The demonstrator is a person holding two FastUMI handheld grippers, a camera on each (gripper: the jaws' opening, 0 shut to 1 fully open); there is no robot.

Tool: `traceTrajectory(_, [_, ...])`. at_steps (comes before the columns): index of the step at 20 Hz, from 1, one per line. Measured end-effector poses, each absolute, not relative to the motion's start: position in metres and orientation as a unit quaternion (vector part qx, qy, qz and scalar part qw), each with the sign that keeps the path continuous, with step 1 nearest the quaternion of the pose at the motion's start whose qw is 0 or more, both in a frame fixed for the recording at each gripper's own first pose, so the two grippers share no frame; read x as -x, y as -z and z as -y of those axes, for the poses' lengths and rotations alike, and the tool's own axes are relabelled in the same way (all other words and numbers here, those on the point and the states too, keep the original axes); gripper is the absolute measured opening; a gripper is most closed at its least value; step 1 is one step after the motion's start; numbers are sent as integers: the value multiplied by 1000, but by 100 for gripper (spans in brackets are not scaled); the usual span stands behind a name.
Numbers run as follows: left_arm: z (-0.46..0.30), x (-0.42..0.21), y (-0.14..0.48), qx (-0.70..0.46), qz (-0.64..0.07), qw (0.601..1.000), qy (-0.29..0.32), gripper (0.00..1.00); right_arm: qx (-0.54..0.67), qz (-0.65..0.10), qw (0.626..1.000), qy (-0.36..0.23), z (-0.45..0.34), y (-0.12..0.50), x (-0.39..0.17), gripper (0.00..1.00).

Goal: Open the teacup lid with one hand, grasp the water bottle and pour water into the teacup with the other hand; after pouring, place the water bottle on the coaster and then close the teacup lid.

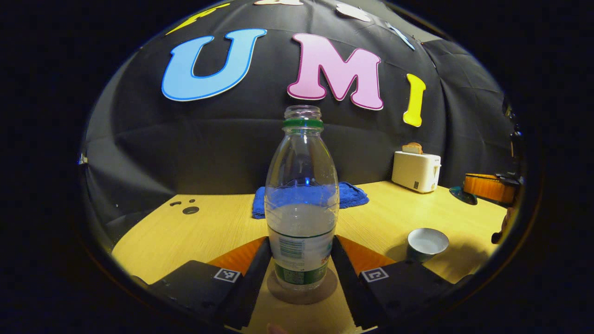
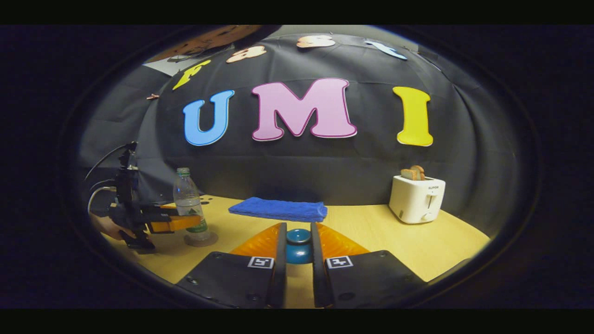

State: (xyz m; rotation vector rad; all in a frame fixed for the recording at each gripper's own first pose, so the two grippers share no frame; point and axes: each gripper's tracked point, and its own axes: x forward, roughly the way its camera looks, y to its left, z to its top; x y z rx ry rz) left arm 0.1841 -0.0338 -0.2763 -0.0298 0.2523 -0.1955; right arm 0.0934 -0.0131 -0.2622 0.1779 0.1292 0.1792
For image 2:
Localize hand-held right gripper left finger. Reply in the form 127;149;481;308
174;222;288;309

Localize black cable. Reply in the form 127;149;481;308
85;143;128;182

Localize clear plastic water bottle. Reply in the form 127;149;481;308
173;167;210;242

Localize black backdrop cloth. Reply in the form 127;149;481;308
79;32;511;237

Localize white toaster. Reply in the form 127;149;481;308
389;175;446;225

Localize blue folded towel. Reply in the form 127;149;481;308
228;197;328;223

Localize round brown coaster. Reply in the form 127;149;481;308
184;231;219;247

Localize dark blue teacup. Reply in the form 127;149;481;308
285;241;312;264

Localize white cable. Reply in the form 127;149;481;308
87;186;116;214

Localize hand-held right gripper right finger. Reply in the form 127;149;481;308
310;222;428;309

